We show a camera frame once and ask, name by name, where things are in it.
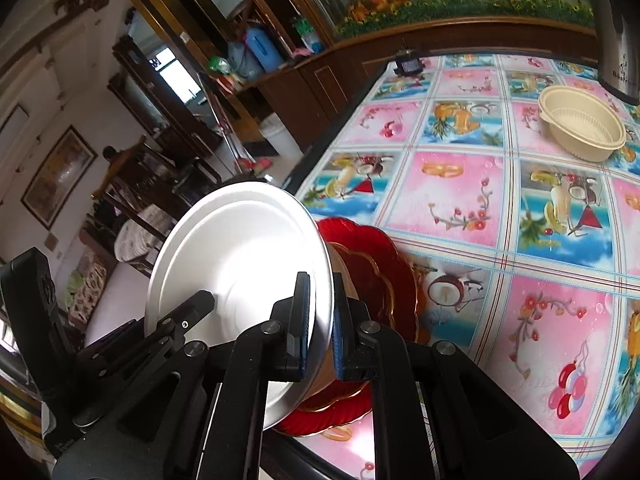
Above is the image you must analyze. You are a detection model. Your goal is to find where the small black device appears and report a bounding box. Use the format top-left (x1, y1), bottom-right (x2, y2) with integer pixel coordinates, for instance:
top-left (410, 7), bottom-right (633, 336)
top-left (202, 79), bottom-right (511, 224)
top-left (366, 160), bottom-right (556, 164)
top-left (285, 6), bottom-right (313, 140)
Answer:
top-left (393, 50), bottom-right (425, 77)

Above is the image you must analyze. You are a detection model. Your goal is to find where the dark wooden cabinet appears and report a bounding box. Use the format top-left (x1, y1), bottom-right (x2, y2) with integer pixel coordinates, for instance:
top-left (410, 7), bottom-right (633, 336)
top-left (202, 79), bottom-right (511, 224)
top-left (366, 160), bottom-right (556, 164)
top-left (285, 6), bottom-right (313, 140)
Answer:
top-left (200, 15), bottom-right (598, 161)

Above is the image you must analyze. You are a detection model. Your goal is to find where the beige ribbed plastic bowl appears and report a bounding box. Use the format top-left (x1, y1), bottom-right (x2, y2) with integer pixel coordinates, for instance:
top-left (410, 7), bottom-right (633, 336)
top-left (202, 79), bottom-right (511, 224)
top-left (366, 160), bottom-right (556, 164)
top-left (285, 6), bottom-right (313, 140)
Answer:
top-left (538, 85), bottom-right (628, 163)

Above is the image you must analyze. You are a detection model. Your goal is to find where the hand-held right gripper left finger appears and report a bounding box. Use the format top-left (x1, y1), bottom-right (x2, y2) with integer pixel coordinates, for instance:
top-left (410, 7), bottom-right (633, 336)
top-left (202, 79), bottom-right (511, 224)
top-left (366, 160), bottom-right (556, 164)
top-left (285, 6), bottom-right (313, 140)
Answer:
top-left (52, 271), bottom-right (317, 480)

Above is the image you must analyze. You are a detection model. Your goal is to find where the wooden chair with patterned cushion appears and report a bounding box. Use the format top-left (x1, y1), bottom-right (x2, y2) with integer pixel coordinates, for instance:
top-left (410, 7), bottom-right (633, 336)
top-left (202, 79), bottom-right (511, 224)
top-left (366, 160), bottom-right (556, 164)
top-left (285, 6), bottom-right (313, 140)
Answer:
top-left (80, 135), bottom-right (221, 281)

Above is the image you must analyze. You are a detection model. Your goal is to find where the red scalloped plastic plate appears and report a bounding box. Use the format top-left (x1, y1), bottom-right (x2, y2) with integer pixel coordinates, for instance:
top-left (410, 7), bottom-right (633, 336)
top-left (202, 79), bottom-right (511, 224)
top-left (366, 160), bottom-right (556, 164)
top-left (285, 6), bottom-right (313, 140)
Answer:
top-left (275, 217), bottom-right (426, 436)

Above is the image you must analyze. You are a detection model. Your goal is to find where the green and white bottle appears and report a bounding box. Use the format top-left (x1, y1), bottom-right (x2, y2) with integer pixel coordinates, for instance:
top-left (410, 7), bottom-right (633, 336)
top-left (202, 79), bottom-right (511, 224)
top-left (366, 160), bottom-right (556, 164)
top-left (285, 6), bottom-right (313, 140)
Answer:
top-left (295, 16), bottom-right (327, 55)

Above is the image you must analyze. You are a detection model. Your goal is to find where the window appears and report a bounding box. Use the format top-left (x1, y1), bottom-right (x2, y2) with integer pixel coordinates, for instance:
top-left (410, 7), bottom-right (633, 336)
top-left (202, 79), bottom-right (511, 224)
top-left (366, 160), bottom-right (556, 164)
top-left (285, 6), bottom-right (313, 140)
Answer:
top-left (150, 46), bottom-right (201, 106)

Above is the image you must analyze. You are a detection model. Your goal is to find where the steel thermos jug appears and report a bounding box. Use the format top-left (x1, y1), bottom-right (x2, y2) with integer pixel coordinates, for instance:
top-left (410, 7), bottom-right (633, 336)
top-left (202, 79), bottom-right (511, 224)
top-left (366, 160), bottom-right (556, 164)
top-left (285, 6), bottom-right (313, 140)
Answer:
top-left (585, 0), bottom-right (640, 107)

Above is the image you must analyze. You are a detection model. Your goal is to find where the white plastic bucket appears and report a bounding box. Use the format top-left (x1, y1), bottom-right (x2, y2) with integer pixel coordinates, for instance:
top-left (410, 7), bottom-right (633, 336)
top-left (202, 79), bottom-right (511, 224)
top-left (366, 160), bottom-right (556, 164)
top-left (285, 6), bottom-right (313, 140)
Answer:
top-left (258, 113), bottom-right (304, 158)

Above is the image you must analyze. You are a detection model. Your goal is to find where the blue plastic bottle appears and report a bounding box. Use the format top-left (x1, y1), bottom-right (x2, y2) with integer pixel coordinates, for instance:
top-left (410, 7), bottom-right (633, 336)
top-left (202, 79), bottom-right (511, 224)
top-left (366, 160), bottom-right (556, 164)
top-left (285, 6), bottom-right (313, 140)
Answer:
top-left (244, 28), bottom-right (283, 73)

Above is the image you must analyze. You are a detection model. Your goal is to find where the framed wall picture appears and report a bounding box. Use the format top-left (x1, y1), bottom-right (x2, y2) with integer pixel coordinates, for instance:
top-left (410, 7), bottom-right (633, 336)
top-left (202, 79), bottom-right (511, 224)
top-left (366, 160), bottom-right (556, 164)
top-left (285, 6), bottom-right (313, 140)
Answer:
top-left (20, 125), bottom-right (99, 231)

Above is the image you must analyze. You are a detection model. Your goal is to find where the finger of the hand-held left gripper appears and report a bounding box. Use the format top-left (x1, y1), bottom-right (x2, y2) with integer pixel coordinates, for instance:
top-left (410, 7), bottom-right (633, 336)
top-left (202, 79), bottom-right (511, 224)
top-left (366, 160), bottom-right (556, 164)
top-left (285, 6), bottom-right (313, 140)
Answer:
top-left (75, 319), bottom-right (173, 381)
top-left (142, 290), bottom-right (217, 346)

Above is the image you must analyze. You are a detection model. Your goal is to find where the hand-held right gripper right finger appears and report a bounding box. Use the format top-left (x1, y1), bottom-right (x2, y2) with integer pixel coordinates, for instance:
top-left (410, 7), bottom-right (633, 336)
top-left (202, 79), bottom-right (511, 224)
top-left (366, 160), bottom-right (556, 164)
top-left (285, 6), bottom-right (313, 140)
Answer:
top-left (330, 272), bottom-right (581, 480)

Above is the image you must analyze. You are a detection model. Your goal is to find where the printed fruit tablecloth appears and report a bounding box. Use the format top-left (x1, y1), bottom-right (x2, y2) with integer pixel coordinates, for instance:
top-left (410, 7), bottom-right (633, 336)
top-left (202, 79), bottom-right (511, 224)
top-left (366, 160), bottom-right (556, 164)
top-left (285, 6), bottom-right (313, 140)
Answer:
top-left (295, 52), bottom-right (640, 466)

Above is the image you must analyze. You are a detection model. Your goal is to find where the large white bowl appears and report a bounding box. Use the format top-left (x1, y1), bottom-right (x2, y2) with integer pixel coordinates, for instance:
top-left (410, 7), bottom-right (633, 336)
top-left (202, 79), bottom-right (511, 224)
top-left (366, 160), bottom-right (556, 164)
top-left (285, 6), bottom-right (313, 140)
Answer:
top-left (144, 182), bottom-right (337, 432)

